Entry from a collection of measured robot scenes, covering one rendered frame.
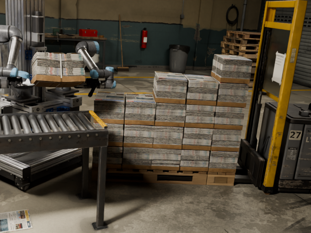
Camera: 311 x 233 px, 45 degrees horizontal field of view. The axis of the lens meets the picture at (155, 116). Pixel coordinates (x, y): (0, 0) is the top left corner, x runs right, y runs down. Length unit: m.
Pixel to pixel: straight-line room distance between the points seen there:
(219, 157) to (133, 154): 0.85
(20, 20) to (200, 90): 1.77
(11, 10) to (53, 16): 6.20
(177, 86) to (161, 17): 7.43
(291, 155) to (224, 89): 0.93
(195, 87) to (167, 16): 7.49
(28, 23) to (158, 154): 1.72
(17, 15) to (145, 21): 7.20
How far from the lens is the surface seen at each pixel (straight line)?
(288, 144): 3.80
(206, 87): 3.54
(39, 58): 3.03
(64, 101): 3.83
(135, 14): 10.52
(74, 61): 3.08
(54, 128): 2.77
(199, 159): 3.75
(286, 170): 3.91
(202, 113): 3.60
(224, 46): 10.12
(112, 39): 10.34
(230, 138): 3.74
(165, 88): 3.48
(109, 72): 3.29
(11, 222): 3.18
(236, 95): 3.62
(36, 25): 3.64
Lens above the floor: 1.67
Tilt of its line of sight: 16 degrees down
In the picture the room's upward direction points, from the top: 5 degrees clockwise
